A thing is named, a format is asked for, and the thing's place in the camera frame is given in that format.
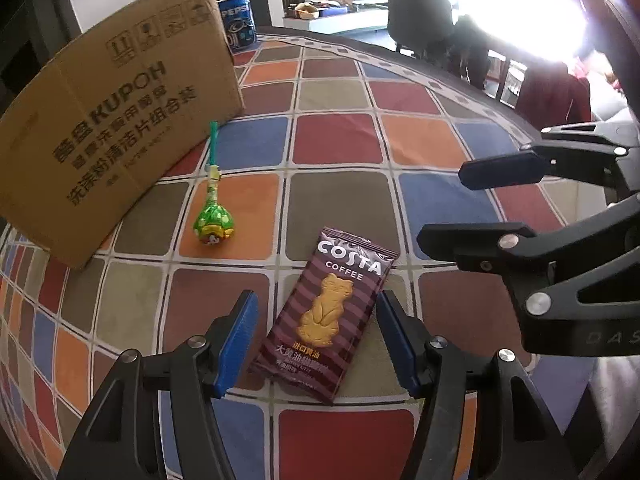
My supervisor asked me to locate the brown cardboard box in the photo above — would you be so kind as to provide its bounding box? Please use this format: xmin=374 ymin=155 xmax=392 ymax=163
xmin=0 ymin=0 xmax=247 ymax=270

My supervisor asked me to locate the colourful checkered tablecloth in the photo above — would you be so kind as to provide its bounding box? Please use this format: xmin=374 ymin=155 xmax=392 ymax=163
xmin=0 ymin=34 xmax=621 ymax=480

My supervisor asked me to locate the dark red cloth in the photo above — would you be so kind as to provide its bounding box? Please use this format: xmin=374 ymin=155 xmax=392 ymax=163
xmin=515 ymin=57 xmax=593 ymax=126

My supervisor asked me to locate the black dining chair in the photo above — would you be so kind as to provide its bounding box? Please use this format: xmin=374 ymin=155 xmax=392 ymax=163
xmin=386 ymin=0 xmax=458 ymax=56
xmin=450 ymin=15 xmax=506 ymax=86

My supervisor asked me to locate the green lollipop teal stick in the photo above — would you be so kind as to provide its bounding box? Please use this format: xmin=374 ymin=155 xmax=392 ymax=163
xmin=192 ymin=121 xmax=236 ymax=247

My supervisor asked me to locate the blue soda can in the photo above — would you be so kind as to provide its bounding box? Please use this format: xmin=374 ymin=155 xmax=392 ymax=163
xmin=217 ymin=0 xmax=259 ymax=55

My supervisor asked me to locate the maroon biscuit packet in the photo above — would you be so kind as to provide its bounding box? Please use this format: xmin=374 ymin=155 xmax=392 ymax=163
xmin=248 ymin=226 xmax=400 ymax=406

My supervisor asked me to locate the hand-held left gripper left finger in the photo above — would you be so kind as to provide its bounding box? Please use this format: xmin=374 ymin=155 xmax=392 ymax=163
xmin=55 ymin=289 xmax=260 ymax=480

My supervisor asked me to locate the white low table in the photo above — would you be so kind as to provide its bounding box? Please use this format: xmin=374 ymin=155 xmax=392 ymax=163
xmin=282 ymin=0 xmax=391 ymax=31

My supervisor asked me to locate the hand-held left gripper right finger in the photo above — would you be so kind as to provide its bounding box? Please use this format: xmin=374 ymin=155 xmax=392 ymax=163
xmin=376 ymin=289 xmax=581 ymax=480

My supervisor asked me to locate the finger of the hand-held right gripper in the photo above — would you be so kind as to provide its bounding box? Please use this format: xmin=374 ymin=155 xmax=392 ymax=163
xmin=417 ymin=192 xmax=640 ymax=322
xmin=458 ymin=121 xmax=640 ymax=196

